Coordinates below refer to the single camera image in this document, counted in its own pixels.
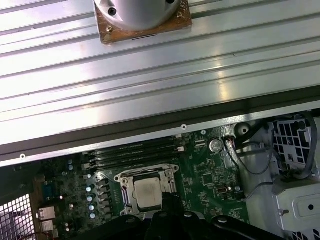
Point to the silver drive cage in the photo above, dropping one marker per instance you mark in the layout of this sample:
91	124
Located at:
295	207

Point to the black RAM slot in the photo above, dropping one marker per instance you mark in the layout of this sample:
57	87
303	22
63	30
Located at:
135	155
135	161
135	150
135	145

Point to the silver CPU chip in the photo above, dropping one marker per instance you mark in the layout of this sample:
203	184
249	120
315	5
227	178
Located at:
147	195

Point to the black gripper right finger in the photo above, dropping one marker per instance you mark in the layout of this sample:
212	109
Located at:
200	230

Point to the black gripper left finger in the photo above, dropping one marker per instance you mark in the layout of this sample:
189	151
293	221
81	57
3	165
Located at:
155	227

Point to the brown square base plate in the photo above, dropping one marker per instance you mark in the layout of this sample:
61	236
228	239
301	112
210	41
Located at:
185	20

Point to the green motherboard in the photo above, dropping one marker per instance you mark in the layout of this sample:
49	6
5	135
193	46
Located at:
205	175

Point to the black PC case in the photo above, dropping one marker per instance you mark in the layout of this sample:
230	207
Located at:
100	142

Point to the CPU socket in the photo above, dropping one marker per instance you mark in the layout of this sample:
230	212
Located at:
117	179

